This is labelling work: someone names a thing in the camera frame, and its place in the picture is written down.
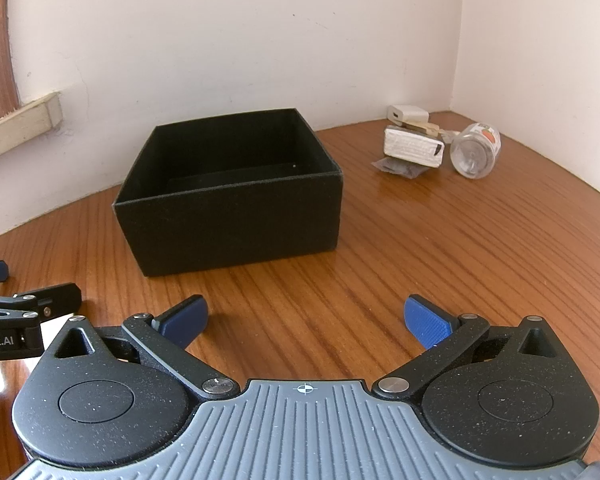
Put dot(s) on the small cardboard box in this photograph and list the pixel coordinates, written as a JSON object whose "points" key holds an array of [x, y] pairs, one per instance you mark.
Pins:
{"points": [[412, 149]]}

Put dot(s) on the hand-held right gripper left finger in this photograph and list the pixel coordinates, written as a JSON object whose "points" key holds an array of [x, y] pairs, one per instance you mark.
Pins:
{"points": [[182, 320]]}

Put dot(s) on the clear jar with orange label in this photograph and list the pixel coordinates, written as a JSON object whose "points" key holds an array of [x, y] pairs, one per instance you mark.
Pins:
{"points": [[475, 152]]}

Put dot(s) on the white charger adapter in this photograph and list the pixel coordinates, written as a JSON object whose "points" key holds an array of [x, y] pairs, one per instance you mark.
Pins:
{"points": [[404, 114]]}

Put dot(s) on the cream window sill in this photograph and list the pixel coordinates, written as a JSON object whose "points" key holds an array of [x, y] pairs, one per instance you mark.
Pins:
{"points": [[25, 122]]}

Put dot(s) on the beige flat item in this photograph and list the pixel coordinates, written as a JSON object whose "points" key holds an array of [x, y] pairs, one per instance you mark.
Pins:
{"points": [[425, 127]]}

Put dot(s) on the black box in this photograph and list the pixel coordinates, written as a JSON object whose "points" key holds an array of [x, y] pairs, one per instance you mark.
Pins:
{"points": [[230, 220]]}

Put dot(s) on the clear plastic sachet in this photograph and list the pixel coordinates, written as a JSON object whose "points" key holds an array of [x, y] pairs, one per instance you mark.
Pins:
{"points": [[395, 166]]}

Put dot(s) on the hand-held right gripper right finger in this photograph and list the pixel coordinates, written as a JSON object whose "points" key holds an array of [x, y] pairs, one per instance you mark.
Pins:
{"points": [[427, 322]]}

